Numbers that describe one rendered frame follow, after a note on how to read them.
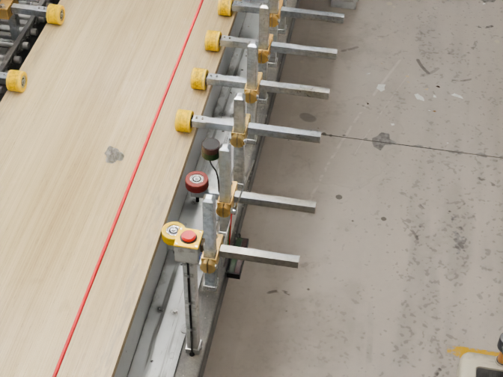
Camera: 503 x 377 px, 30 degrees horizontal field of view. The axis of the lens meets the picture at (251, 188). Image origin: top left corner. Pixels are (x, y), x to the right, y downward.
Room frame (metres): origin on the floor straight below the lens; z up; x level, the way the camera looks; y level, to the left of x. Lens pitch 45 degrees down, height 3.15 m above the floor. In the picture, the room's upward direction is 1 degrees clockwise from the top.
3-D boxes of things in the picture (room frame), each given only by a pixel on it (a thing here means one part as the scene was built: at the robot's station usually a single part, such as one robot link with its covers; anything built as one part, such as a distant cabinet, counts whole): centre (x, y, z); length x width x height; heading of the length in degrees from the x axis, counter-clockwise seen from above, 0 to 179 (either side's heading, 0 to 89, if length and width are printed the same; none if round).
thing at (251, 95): (2.77, 0.00, 0.95); 0.14 x 0.06 x 0.05; 171
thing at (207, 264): (2.03, 0.13, 0.84); 0.14 x 0.06 x 0.05; 171
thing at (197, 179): (2.32, 0.19, 0.85); 0.08 x 0.08 x 0.11
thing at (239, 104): (2.51, 0.05, 0.89); 0.04 x 0.04 x 0.48; 81
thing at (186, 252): (1.76, 0.17, 1.18); 0.07 x 0.07 x 0.08; 81
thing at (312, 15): (3.28, -0.12, 0.95); 0.50 x 0.04 x 0.04; 81
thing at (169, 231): (2.07, 0.25, 0.85); 0.08 x 0.08 x 0.11
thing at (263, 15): (3.00, -0.03, 0.93); 0.04 x 0.04 x 0.48; 81
